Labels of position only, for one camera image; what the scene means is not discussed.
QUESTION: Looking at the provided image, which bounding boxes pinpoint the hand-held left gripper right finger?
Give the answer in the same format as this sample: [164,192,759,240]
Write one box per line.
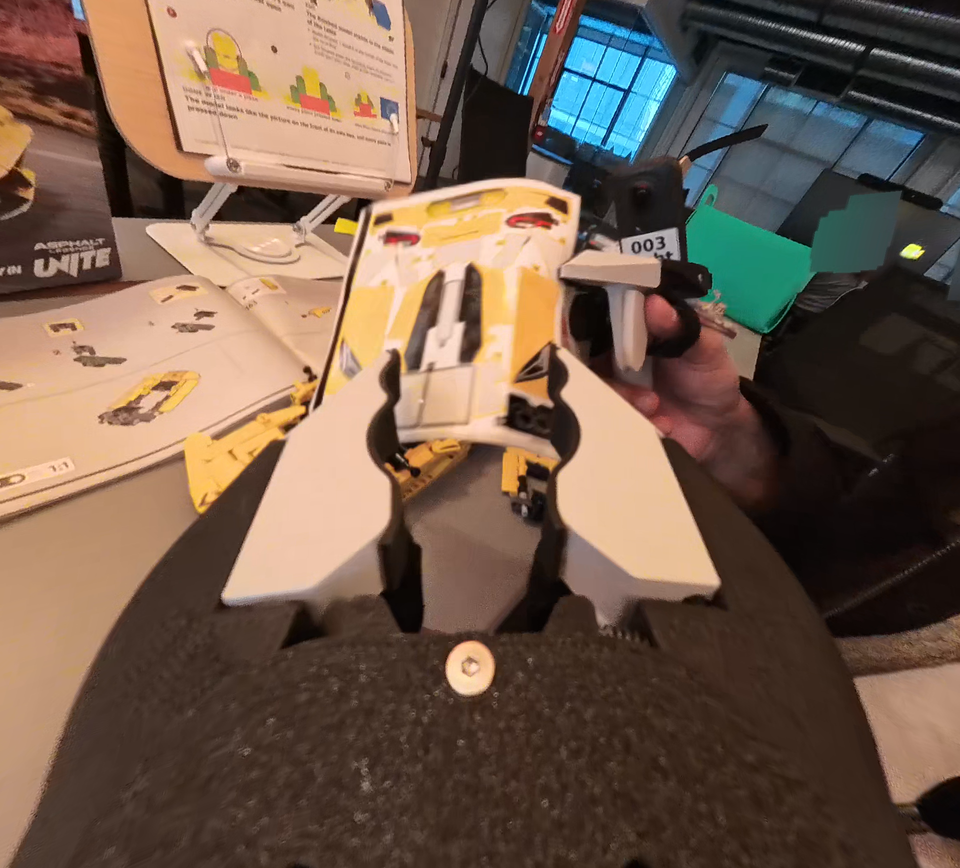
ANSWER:
[543,345,723,626]

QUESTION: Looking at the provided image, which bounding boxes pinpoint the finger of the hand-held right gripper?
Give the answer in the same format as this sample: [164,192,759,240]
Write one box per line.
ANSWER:
[557,250,664,371]

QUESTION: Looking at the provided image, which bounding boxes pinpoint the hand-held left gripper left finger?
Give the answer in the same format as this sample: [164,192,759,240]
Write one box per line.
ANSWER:
[221,350,406,619]

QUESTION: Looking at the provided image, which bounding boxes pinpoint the yellow sticker sheet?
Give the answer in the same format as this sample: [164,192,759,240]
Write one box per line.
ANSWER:
[311,178,584,454]

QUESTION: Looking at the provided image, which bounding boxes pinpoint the person's right forearm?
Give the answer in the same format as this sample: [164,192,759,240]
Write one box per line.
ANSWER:
[738,376,901,561]

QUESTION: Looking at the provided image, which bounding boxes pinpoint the grey desk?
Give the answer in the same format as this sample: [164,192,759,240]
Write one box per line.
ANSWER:
[0,215,571,854]

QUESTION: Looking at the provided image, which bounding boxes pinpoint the person's right hand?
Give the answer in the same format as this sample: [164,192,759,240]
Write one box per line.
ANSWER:
[611,296,774,509]

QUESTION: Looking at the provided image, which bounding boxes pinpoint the yellow brick toy car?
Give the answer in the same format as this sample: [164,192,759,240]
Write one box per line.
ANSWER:
[183,380,573,521]

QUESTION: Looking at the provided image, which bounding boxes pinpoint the wooden stick model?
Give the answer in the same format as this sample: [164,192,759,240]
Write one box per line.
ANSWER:
[693,290,741,341]

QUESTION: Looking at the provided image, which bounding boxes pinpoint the open instruction booklet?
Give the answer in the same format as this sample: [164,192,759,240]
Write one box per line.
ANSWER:
[0,273,355,521]

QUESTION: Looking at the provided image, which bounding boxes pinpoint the printed instruction sheet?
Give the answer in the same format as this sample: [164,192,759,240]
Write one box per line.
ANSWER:
[123,0,415,186]

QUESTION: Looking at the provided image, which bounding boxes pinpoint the toy car box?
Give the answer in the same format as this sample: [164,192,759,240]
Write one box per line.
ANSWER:
[0,0,123,296]

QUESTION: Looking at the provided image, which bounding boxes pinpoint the wooden clipboard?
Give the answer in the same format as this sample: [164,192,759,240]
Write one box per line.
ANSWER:
[56,0,419,199]

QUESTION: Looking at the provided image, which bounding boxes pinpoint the black strap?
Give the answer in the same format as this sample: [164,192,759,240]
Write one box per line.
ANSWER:
[684,124,771,169]

